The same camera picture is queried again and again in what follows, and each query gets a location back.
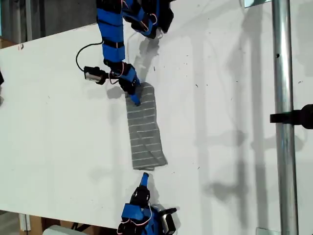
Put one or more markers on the grey striped towel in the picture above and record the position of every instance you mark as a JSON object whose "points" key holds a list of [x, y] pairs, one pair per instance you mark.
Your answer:
{"points": [[144, 137]]}

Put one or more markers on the brown cardboard box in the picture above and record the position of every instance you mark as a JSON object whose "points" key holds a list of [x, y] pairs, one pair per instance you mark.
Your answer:
{"points": [[6, 43]]}

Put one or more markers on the black object at table edge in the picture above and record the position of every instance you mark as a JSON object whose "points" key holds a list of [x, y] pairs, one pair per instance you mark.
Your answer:
{"points": [[1, 78]]}

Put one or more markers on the black clamp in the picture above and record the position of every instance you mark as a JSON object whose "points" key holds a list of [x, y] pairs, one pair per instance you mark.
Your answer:
{"points": [[293, 117]]}

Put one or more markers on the black camera stalk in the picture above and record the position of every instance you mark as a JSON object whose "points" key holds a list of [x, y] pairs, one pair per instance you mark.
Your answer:
{"points": [[103, 76]]}

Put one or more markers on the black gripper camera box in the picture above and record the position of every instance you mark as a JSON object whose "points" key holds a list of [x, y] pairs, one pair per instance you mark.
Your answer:
{"points": [[168, 220], [91, 74]]}

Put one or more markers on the steel post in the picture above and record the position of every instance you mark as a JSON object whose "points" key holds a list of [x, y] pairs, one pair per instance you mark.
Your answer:
{"points": [[283, 147]]}

